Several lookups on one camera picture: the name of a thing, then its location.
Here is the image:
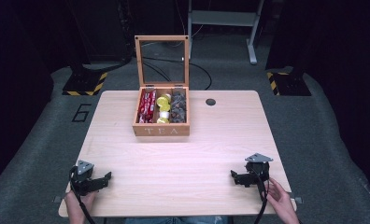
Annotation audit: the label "dark grey tea packets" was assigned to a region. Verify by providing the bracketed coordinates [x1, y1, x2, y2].
[168, 90, 187, 124]

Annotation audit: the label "person's left hand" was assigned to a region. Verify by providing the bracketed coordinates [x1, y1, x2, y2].
[64, 189, 98, 209]

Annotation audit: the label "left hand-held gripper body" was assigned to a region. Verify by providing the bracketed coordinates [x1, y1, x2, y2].
[68, 160, 97, 197]

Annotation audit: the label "pile of yellow lidded cups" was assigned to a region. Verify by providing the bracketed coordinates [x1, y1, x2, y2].
[155, 93, 172, 124]

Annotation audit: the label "black stand with striped base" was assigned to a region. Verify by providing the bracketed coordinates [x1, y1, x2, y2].
[265, 0, 312, 97]
[62, 0, 108, 97]

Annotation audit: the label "wooden box with glass lid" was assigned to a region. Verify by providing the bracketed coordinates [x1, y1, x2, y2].
[132, 35, 191, 137]

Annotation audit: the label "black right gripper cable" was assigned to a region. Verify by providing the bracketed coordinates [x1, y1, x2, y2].
[252, 167, 270, 224]

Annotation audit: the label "white metal desk frame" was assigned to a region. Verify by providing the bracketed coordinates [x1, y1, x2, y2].
[187, 0, 265, 65]

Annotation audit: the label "black floor cables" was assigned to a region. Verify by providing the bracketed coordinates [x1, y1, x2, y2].
[141, 55, 213, 91]

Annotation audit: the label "person's right hand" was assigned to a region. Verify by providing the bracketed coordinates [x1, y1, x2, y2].
[265, 177, 292, 213]

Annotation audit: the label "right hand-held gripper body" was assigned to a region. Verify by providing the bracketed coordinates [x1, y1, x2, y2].
[244, 152, 275, 189]

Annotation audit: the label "bundle of red sachets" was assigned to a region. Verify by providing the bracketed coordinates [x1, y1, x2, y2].
[137, 89, 158, 124]

